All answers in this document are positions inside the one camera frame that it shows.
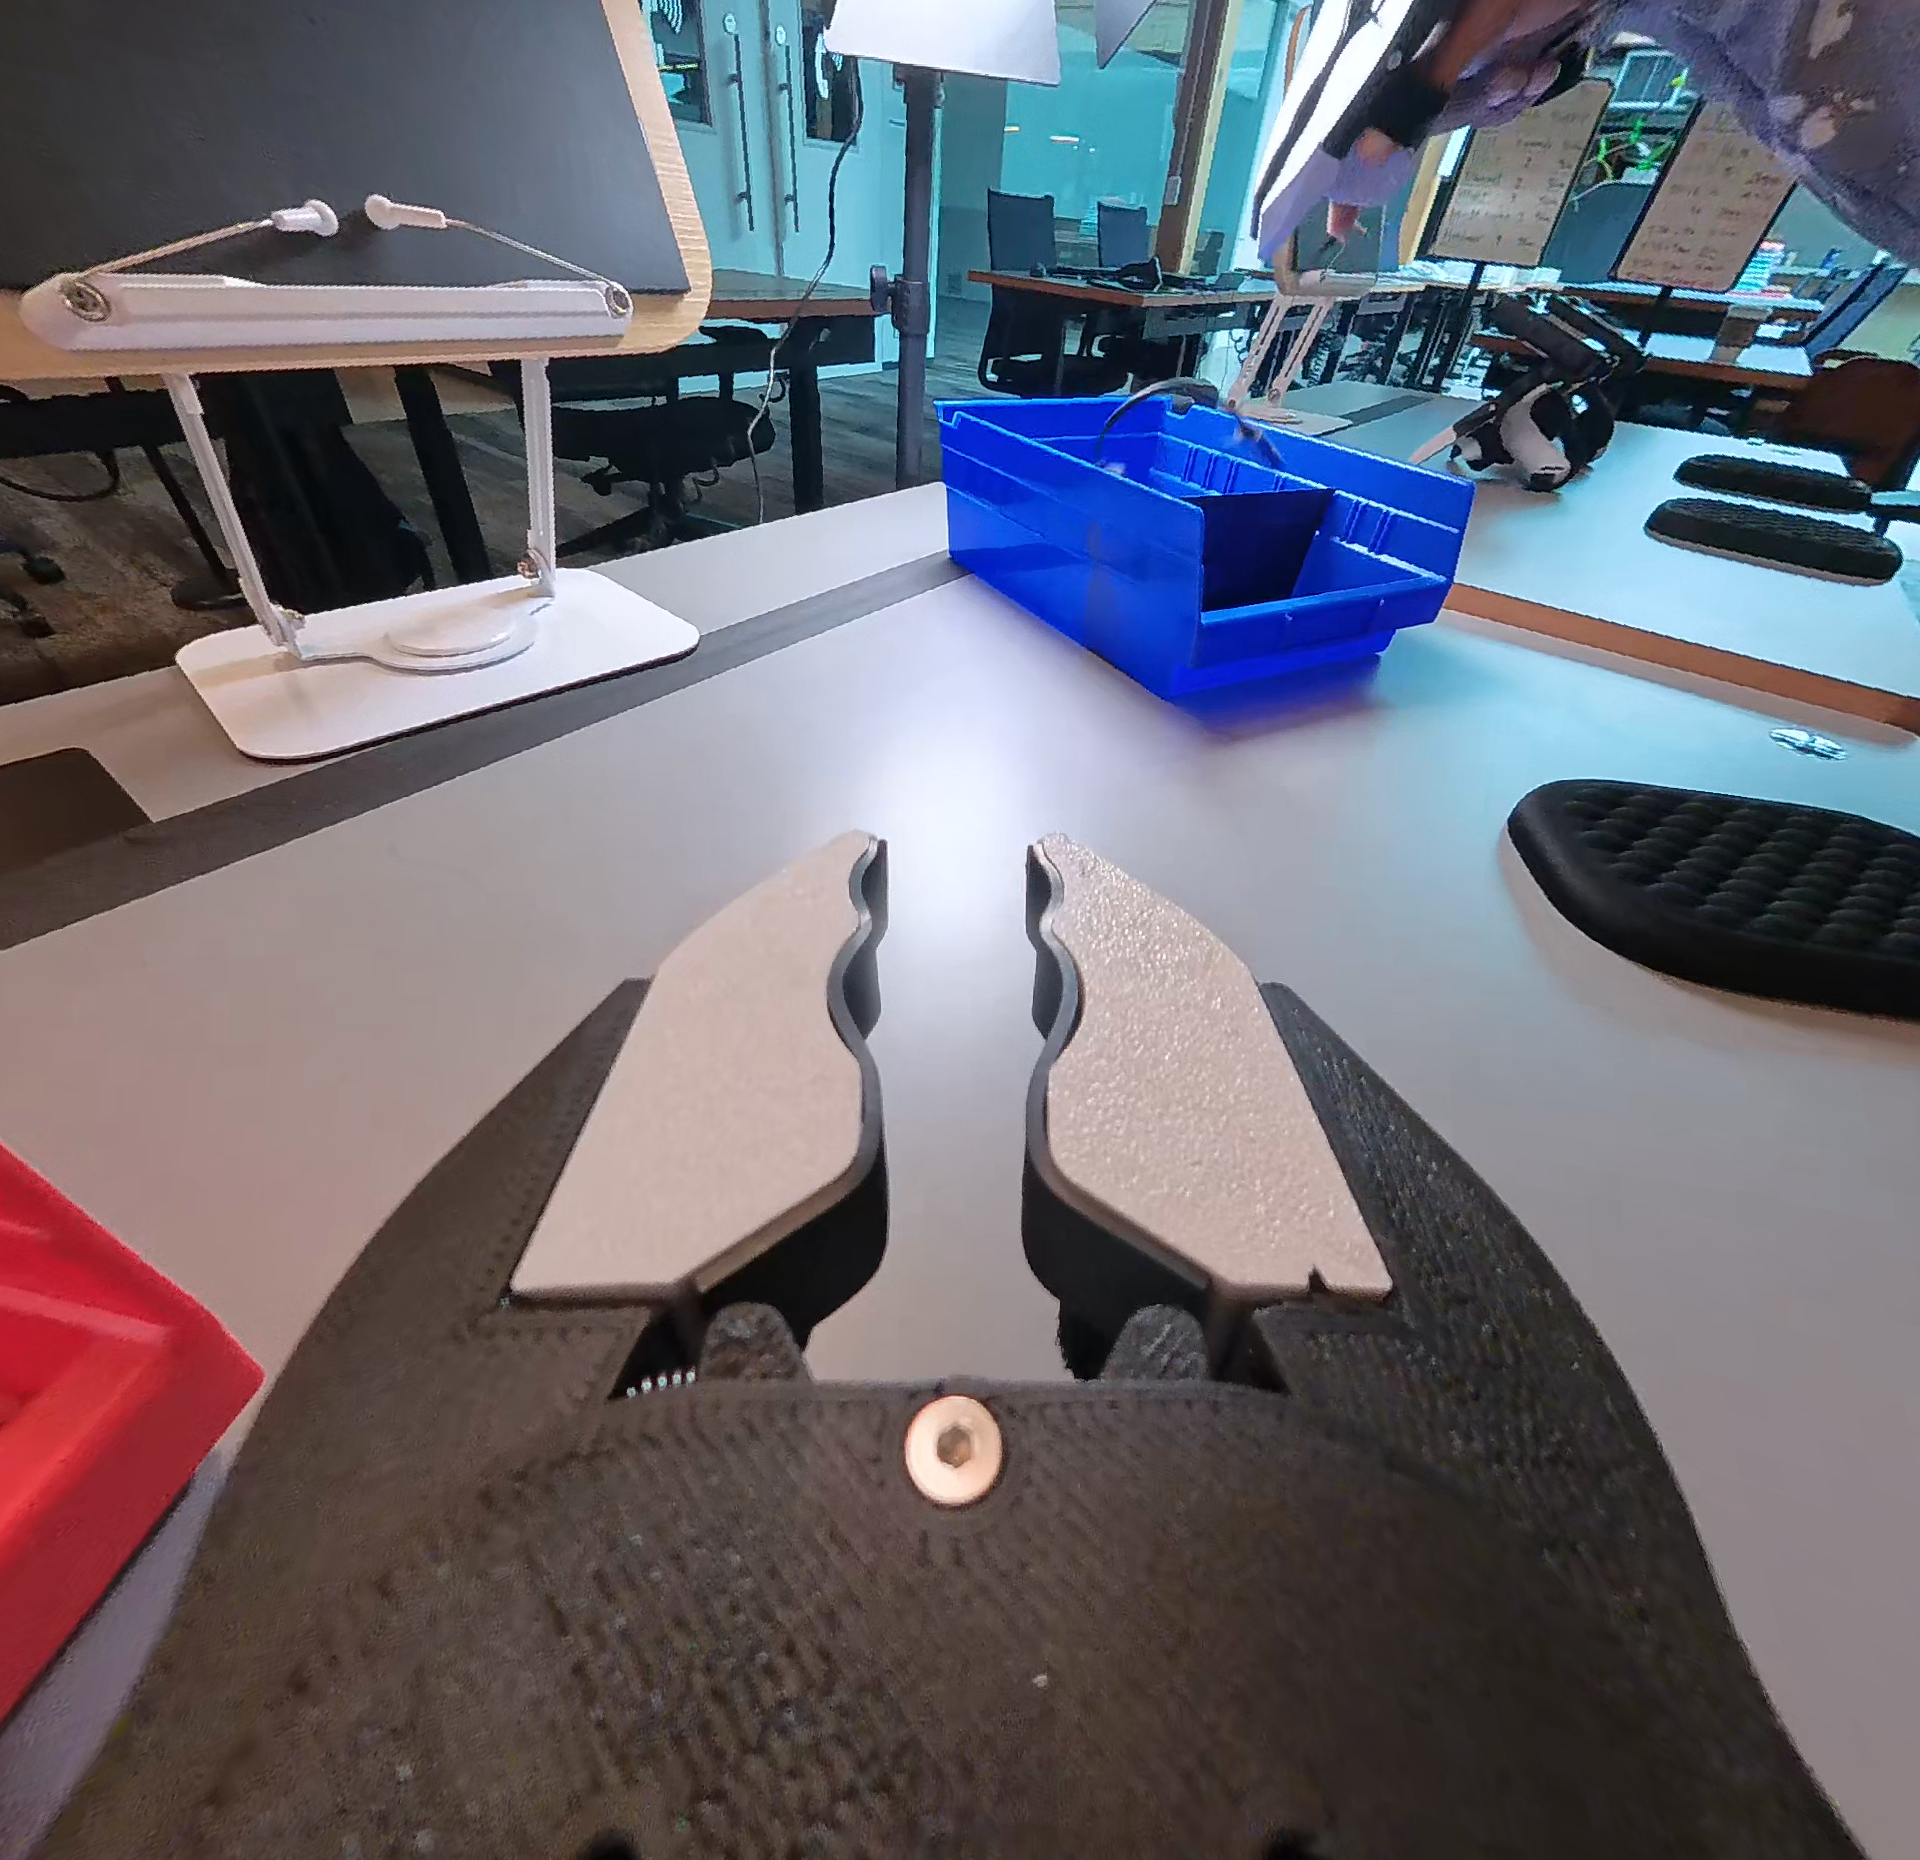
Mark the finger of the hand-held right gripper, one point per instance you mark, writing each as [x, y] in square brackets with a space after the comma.
[1303, 102]
[1411, 16]

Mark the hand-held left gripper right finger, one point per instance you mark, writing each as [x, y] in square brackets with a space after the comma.
[1201, 1111]

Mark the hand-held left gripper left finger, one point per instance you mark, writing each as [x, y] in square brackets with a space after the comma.
[721, 1094]

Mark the blue storage bin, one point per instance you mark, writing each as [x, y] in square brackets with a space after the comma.
[1112, 572]

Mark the red storage bin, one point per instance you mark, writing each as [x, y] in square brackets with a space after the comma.
[75, 1366]

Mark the person's right hand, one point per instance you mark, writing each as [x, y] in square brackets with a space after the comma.
[1516, 6]

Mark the whiteboard with writing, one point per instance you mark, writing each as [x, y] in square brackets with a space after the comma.
[1516, 171]
[1704, 203]

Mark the white book stand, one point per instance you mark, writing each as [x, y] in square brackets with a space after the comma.
[1303, 344]
[450, 647]

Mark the black office chair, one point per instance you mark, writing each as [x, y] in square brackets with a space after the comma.
[1022, 284]

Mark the black and white headset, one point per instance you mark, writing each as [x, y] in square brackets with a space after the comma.
[1538, 428]

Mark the studio light on pole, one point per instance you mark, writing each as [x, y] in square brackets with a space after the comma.
[946, 6]

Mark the grey wooden-edged table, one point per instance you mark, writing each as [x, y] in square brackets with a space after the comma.
[1649, 629]

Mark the small clear wrapper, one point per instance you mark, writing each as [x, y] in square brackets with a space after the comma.
[1810, 743]

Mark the black rectangular desk mat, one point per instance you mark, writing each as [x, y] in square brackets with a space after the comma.
[62, 810]

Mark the wooden-rimmed black board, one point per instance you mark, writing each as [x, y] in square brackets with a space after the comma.
[300, 91]

